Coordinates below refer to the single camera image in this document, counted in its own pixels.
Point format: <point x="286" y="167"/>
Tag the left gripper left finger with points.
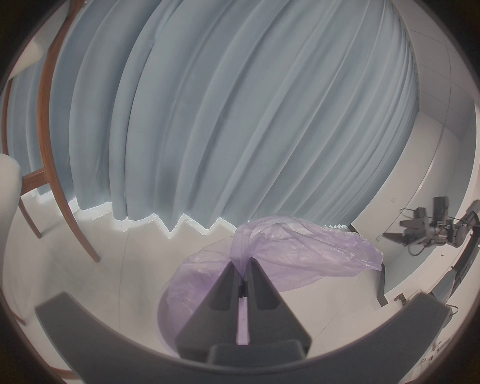
<point x="210" y="318"/>

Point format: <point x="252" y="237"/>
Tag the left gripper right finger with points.
<point x="277" y="318"/>

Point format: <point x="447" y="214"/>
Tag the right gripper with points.
<point x="435" y="234"/>

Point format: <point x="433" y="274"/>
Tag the purple plastic bag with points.
<point x="300" y="247"/>

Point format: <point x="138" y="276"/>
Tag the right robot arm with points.
<point x="463" y="232"/>

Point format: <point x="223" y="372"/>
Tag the pale blue curtain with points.
<point x="225" y="112"/>

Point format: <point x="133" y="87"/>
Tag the wooden chair white cushions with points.
<point x="8" y="180"/>

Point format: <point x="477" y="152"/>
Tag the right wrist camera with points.
<point x="420" y="213"/>

